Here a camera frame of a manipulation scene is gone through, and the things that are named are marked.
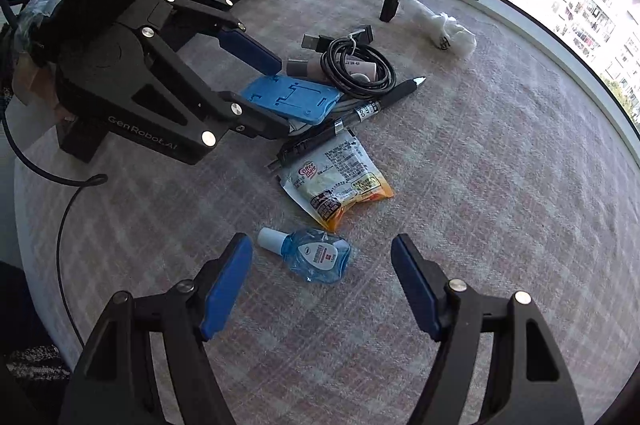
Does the pink tube grey cap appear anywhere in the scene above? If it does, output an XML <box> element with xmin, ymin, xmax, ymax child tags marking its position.
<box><xmin>284</xmin><ymin>57</ymin><xmax>378</xmax><ymax>83</ymax></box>

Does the black USB cable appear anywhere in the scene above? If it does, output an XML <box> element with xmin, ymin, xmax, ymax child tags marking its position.
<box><xmin>300</xmin><ymin>24</ymin><xmax>398</xmax><ymax>102</ymax></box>

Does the blue plastic phone stand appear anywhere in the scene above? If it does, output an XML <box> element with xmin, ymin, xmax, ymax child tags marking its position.
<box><xmin>241</xmin><ymin>75</ymin><xmax>342</xmax><ymax>125</ymax></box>

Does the black pen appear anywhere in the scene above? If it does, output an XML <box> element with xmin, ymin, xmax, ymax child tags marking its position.
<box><xmin>267</xmin><ymin>76</ymin><xmax>426</xmax><ymax>172</ymax></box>

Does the snack packet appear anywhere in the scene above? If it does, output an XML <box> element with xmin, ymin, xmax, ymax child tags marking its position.
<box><xmin>278</xmin><ymin>130</ymin><xmax>394</xmax><ymax>232</ymax></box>

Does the blue sanitizer bottle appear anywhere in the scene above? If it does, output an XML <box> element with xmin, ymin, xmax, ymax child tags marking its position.
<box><xmin>257</xmin><ymin>228</ymin><xmax>352</xmax><ymax>284</ymax></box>

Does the white plastic bag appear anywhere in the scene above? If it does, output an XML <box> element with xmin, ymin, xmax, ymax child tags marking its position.
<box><xmin>399</xmin><ymin>0</ymin><xmax>477</xmax><ymax>59</ymax></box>

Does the checkered tablecloth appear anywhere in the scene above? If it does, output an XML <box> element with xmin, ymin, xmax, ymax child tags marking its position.
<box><xmin>14</xmin><ymin>0</ymin><xmax>639</xmax><ymax>424</ymax></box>

